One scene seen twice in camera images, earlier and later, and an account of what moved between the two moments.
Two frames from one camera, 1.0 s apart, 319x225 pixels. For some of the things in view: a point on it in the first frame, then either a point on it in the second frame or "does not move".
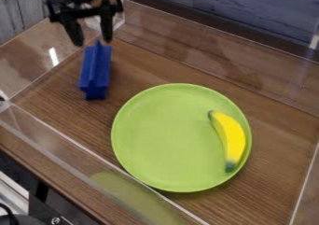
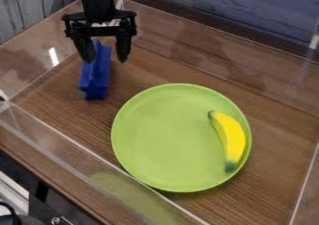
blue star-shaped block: x=95 y=70 does not move
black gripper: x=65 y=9 to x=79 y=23
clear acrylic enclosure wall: x=182 y=125 does not move
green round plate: x=166 y=141 does not move
